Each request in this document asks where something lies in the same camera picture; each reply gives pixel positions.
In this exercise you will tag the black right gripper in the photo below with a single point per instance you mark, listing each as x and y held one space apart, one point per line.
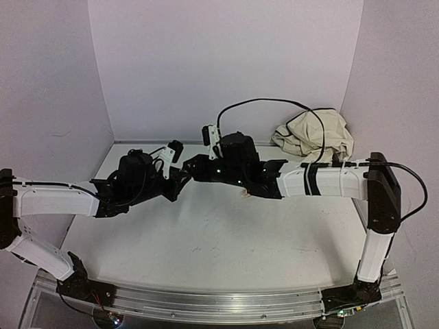
204 166

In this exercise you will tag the small circuit board left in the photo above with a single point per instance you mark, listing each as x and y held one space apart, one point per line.
109 318

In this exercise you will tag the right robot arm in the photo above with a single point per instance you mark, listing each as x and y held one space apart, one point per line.
371 181

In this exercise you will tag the small circuit board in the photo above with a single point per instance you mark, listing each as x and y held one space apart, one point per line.
109 318
348 312

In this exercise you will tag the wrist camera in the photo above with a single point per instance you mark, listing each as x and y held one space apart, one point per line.
211 139
170 155

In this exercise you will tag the aluminium table edge rail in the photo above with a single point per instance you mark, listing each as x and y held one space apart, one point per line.
165 142

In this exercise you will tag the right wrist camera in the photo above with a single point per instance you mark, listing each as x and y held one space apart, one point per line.
211 139

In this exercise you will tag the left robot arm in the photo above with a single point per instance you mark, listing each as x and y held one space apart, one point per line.
24 198

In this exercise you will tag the beige jacket cloth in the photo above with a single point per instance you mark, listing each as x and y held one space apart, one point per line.
314 135

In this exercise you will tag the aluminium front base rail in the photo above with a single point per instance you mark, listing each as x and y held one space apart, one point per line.
209 307

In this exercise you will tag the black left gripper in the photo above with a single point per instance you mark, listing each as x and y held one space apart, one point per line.
178 175

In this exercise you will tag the small circuit board right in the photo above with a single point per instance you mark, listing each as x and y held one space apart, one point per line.
348 312

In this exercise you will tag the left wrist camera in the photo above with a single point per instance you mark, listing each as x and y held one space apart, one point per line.
170 155

